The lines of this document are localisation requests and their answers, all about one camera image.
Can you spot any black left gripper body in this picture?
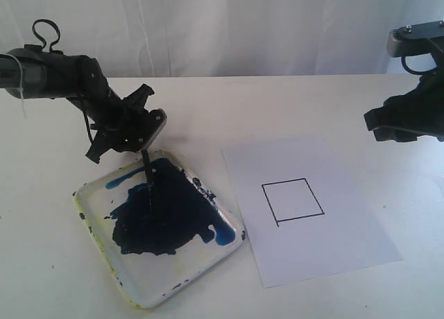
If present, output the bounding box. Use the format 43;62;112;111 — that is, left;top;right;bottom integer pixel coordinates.
70;55;133;132

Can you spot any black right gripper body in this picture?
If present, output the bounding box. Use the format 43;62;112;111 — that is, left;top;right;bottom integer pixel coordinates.
364;71;443;142

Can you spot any black paintbrush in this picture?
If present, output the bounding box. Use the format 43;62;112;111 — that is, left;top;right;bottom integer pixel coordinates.
141;149;156;218

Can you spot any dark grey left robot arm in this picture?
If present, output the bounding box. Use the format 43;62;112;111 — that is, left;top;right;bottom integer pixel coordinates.
1;44;167;163

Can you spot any white paint tray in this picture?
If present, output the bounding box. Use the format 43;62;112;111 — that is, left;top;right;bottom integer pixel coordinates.
74;150;245;309

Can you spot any white backdrop curtain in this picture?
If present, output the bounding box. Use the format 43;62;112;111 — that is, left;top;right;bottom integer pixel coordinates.
1;0;443;77

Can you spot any white zip tie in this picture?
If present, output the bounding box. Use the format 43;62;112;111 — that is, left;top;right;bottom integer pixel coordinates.
10;55;27;119

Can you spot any white paper with square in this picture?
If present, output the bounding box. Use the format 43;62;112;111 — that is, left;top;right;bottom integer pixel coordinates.
223;136;402;287

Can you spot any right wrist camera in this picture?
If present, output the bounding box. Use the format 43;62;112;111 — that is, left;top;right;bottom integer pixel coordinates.
386;20;443;58

